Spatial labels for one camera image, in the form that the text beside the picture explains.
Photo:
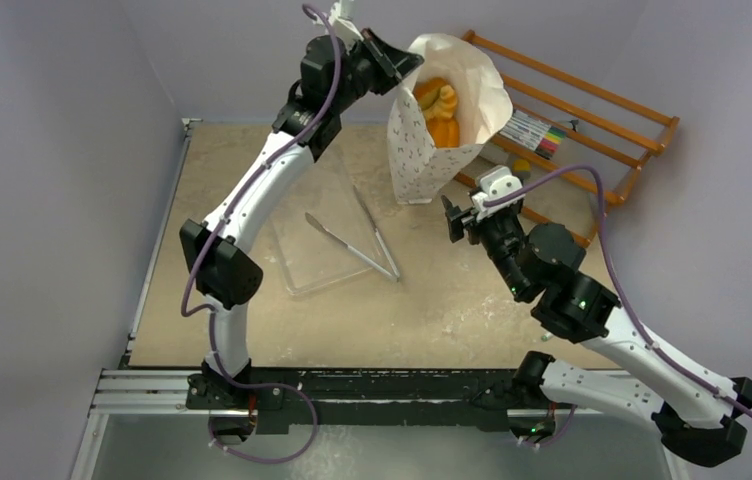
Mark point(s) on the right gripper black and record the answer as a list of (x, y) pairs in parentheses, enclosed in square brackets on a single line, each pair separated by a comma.
[(464, 223)]

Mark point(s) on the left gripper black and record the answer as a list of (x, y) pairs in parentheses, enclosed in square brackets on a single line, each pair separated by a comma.
[(391, 64)]

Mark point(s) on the white patterned paper bag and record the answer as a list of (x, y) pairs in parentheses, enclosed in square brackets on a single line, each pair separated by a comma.
[(419, 169)]

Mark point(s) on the metal tongs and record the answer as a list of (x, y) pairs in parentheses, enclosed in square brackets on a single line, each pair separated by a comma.
[(342, 237)]

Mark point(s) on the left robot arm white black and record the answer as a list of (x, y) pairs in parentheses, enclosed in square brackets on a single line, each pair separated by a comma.
[(222, 276)]

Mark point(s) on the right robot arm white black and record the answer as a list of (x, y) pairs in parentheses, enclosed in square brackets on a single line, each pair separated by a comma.
[(541, 267)]

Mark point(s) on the fake orange bread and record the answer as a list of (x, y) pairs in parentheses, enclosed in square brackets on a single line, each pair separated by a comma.
[(438, 102)]

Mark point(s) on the yellow grey sponge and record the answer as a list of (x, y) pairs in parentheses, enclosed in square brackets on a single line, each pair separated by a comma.
[(521, 169)]

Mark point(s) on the pack of coloured markers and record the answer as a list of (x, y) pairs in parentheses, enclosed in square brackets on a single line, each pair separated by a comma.
[(531, 133)]

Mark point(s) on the clear plastic tray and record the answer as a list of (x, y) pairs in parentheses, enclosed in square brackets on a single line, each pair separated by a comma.
[(288, 228)]

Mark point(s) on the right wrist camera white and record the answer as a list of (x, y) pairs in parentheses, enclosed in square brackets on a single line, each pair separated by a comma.
[(496, 189)]

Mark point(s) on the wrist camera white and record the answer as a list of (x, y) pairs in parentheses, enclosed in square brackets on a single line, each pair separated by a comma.
[(496, 189), (341, 19)]

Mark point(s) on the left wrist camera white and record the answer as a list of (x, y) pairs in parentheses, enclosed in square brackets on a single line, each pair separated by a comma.
[(341, 19)]

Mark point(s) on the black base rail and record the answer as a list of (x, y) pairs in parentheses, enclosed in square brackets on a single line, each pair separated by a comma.
[(273, 399)]

